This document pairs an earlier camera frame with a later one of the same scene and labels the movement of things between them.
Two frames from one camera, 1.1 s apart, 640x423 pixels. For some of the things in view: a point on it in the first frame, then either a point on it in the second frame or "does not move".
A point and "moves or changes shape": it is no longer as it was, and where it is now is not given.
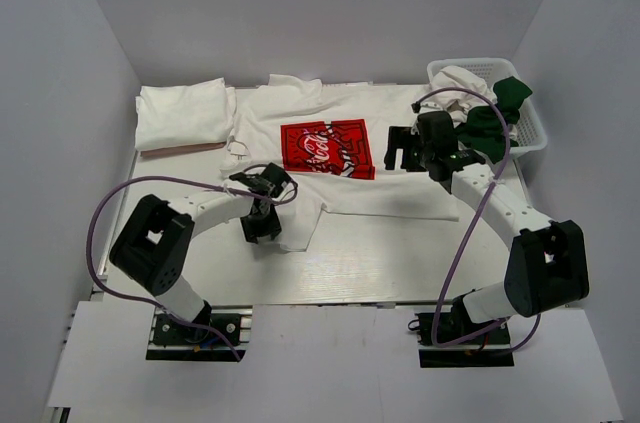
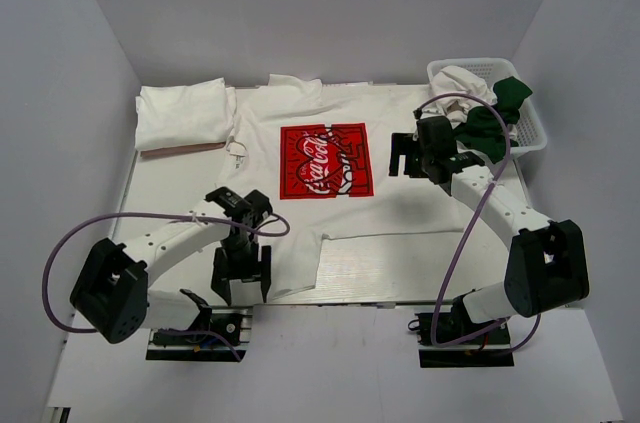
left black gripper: x=272 y=228 → x=223 y=270
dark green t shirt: x=487 y=128 does not move
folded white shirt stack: x=199 y=113 does not move
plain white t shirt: x=458 y=103 does not move
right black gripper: x=401 y=137 does not move
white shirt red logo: x=334 y=140 moves or changes shape
